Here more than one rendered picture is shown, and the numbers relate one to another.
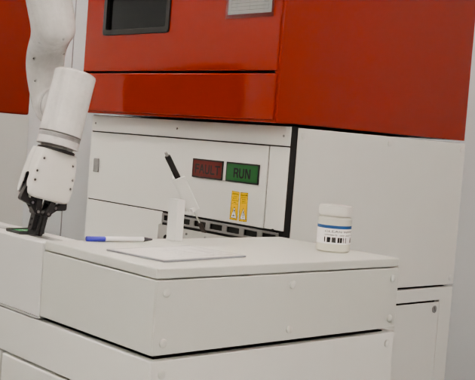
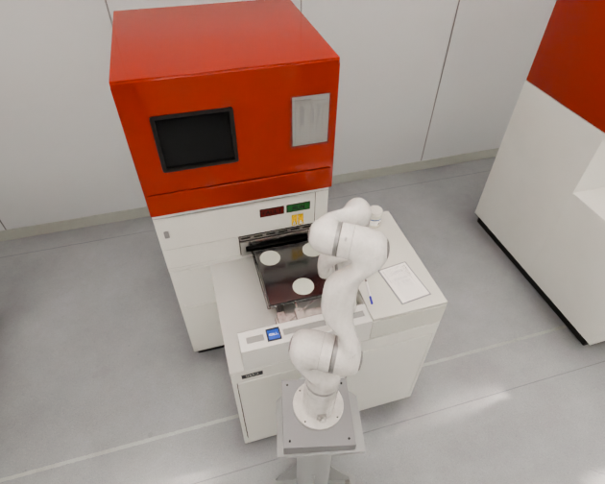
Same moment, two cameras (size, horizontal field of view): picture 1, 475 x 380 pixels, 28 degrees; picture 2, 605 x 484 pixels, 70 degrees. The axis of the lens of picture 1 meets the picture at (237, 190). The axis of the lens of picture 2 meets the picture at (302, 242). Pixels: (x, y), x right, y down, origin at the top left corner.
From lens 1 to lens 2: 2.47 m
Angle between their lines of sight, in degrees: 70
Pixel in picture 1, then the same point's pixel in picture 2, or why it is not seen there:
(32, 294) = (364, 336)
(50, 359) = (377, 345)
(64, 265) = (389, 321)
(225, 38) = (292, 157)
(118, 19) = (177, 160)
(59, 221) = not seen: outside the picture
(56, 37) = not seen: hidden behind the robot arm
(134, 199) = (211, 239)
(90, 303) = (405, 323)
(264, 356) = not seen: hidden behind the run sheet
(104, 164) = (175, 232)
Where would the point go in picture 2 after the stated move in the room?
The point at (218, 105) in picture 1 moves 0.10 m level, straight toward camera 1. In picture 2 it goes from (290, 188) to (310, 194)
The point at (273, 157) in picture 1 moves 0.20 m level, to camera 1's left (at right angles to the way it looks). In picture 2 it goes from (318, 196) to (300, 221)
